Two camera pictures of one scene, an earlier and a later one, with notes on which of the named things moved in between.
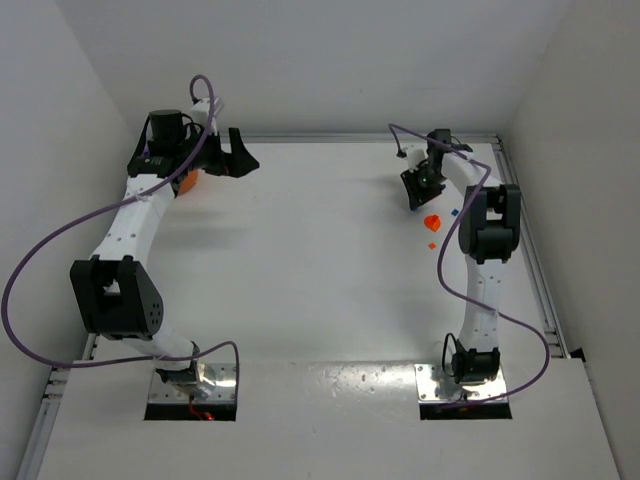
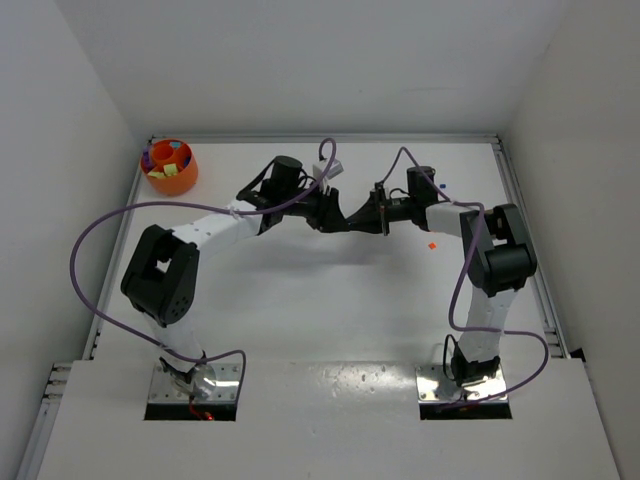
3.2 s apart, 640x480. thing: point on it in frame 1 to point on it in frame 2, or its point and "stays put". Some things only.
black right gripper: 421,185 to 381,214
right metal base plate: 434,386 stays put
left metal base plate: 224,391 stays put
